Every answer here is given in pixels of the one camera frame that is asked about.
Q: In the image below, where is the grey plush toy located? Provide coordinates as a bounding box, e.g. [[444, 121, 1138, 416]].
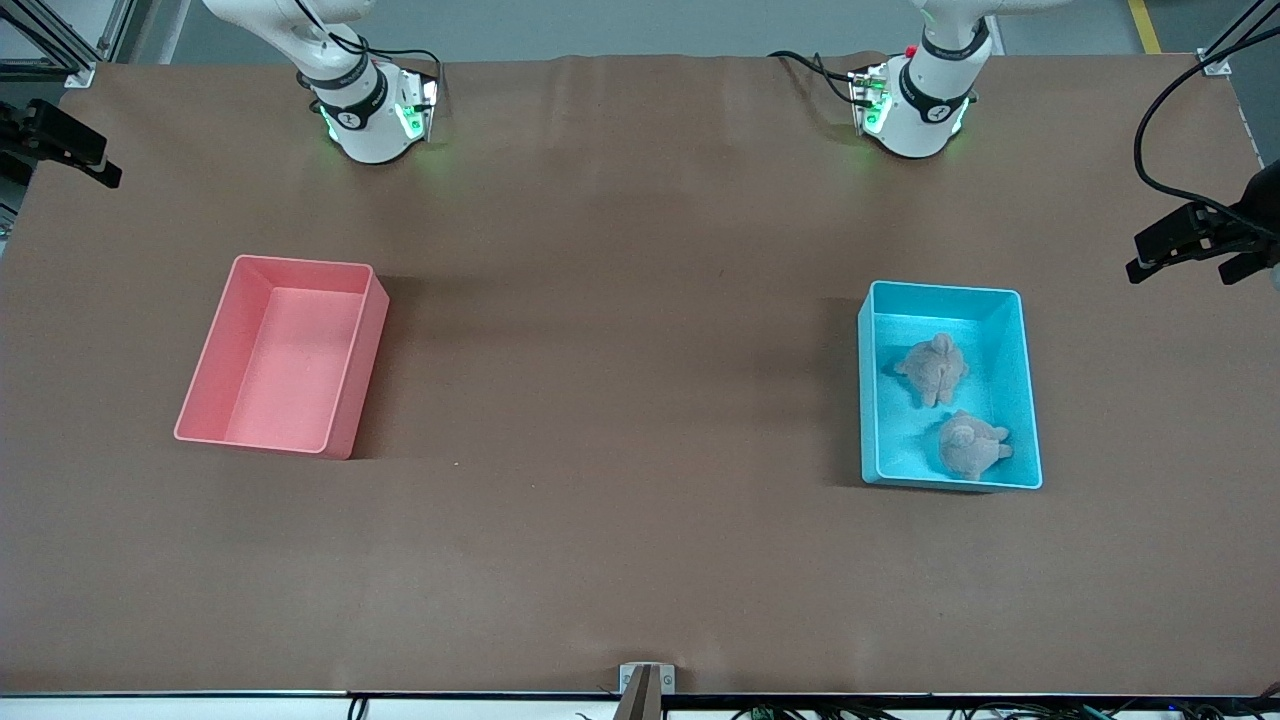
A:
[[937, 410, 1014, 481], [893, 333, 971, 409]]

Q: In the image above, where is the left arm base connector plate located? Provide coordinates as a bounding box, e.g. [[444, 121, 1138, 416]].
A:
[[848, 65, 891, 136]]

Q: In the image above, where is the right arm base connector plate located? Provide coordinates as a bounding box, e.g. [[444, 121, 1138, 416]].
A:
[[395, 68, 441, 143]]

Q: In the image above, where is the pink plastic box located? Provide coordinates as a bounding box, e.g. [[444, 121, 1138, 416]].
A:
[[173, 255, 391, 461]]

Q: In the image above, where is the blue plastic box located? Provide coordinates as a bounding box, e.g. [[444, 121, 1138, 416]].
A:
[[858, 280, 1044, 493]]

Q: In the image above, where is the brown table mat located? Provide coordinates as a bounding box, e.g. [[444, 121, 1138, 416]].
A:
[[0, 52, 1280, 696]]

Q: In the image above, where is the aluminium frame profile with foot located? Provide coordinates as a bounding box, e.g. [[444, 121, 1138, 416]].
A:
[[0, 0, 99, 89], [1200, 0, 1280, 77]]

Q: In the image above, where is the upright aluminium frame profile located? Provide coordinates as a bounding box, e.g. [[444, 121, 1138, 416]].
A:
[[95, 0, 141, 63]]

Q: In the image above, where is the black right base cable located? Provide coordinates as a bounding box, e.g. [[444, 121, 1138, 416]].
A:
[[372, 48, 444, 106]]

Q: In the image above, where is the black base cable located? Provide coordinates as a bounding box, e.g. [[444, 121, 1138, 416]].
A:
[[372, 48, 444, 106], [768, 50, 863, 106]]

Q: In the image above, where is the black left base cable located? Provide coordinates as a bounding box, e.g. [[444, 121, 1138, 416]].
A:
[[768, 50, 863, 106]]

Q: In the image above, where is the grey metal bracket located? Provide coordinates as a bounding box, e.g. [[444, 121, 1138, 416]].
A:
[[619, 663, 676, 696]]

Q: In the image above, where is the brown post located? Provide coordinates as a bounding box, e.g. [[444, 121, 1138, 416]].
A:
[[612, 665, 663, 720]]

